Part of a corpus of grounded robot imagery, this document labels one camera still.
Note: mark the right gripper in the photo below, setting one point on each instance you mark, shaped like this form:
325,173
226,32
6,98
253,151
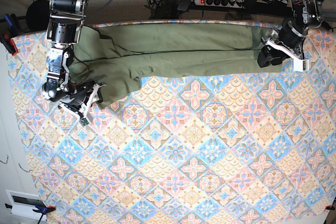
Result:
81,100

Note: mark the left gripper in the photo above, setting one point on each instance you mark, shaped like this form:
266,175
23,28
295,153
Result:
282,44

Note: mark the green t-shirt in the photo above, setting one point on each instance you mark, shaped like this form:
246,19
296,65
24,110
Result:
120,56

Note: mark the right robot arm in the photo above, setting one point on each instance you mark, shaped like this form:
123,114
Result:
63,31

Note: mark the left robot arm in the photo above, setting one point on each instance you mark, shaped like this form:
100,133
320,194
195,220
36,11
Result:
307,13

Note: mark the patterned tablecloth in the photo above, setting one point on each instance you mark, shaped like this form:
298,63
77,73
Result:
244,148

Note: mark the white power strip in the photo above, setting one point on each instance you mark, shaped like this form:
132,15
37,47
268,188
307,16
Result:
220,3

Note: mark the black round stool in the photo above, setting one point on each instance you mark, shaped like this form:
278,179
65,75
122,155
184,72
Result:
37,15

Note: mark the blue clamp bottom left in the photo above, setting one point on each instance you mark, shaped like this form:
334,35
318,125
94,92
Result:
38,213

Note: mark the orange clamp bottom right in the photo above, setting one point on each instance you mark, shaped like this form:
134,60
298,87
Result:
330,208

